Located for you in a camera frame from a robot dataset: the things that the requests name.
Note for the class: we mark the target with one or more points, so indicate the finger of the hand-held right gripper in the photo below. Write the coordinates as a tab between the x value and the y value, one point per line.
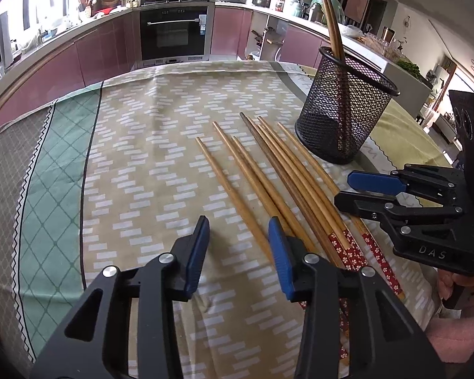
375	181
359	205

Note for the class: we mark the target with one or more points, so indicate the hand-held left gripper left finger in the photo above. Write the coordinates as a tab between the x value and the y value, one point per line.
197	256

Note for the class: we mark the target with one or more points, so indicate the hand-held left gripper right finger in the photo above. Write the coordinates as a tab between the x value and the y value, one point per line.
281	256

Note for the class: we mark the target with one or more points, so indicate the bunch of wooden chopsticks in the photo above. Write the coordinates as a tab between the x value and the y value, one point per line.
285	181

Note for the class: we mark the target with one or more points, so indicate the black mesh utensil holder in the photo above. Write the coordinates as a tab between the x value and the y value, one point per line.
339	98

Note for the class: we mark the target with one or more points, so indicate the person's right forearm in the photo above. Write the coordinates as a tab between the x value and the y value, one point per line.
458	343

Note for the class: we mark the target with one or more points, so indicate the person's right hand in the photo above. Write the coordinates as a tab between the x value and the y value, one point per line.
444	284

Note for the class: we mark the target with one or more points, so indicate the yellow checked cloth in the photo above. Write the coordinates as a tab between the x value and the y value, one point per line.
403	138

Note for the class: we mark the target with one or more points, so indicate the patterned tablecloth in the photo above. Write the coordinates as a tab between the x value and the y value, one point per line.
142	166

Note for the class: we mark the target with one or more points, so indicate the covered white bowl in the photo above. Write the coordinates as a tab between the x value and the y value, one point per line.
350	30

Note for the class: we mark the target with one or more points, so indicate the green plastic bag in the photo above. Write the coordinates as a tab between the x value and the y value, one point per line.
337	10

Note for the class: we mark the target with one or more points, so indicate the black built-in oven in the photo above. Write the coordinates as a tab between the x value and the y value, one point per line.
173	31

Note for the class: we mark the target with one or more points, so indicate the pink lower kitchen cabinets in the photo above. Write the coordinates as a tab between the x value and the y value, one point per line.
102	47

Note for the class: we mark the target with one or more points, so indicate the red basin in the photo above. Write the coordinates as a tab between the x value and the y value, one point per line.
106	10

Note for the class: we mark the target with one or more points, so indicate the brown clay pot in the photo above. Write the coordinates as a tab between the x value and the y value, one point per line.
109	0

